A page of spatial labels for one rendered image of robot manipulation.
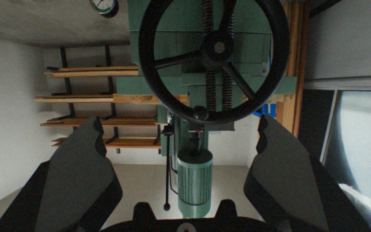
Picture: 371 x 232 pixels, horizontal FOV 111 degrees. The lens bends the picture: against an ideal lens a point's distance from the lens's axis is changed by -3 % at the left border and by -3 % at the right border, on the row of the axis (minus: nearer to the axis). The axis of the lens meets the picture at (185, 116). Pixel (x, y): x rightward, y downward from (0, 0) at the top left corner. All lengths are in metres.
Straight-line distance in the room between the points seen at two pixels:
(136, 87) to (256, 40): 0.41
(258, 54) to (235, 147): 3.00
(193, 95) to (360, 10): 1.73
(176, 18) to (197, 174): 0.59
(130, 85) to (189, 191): 0.52
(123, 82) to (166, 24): 0.22
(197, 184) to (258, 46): 0.59
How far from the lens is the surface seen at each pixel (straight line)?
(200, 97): 0.36
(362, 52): 1.80
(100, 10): 0.48
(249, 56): 0.51
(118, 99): 0.66
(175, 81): 0.45
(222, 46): 0.27
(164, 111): 0.78
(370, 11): 1.87
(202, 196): 0.74
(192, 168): 0.64
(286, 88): 0.58
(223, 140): 3.27
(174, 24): 0.49
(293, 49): 1.92
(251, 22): 0.54
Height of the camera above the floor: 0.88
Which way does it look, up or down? 12 degrees up
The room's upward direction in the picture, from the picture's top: 180 degrees clockwise
